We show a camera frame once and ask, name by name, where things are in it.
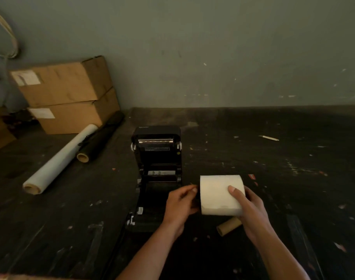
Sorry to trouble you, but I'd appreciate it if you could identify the person's right hand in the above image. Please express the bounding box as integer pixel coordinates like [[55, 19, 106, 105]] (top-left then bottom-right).
[[227, 185, 279, 245]]

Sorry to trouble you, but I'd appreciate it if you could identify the person's left hand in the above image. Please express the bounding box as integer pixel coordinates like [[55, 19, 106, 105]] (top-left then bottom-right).
[[163, 184, 200, 240]]

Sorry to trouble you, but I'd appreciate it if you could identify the brown cardboard roll core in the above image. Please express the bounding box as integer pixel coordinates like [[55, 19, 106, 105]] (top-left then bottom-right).
[[216, 217, 243, 237]]

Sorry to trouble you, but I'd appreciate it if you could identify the white paper roll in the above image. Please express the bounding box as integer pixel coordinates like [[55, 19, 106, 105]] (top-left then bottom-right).
[[199, 175, 246, 216]]

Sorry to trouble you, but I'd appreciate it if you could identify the black printer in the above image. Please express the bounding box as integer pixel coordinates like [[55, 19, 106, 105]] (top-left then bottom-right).
[[125, 125, 184, 233]]

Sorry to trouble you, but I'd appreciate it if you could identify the person's left forearm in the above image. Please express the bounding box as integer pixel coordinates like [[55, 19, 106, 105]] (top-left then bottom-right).
[[116, 223, 178, 280]]

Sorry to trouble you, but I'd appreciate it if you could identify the black film roll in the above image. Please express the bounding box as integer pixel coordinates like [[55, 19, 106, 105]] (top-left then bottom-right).
[[76, 110, 125, 164]]

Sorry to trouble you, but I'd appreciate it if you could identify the white plastic film roll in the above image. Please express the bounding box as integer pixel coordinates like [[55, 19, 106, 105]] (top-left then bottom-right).
[[22, 124, 99, 196]]

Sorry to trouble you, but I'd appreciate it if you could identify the large brown cardboard box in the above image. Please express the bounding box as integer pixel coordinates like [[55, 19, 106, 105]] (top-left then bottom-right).
[[27, 86, 121, 135], [9, 56, 114, 108]]

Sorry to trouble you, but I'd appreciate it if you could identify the dark cable bundle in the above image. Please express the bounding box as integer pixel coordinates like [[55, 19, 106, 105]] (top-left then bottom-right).
[[4, 109, 39, 135]]

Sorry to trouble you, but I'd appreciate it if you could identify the white coiled cable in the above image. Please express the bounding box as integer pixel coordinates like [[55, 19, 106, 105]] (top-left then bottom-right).
[[0, 7, 19, 59]]

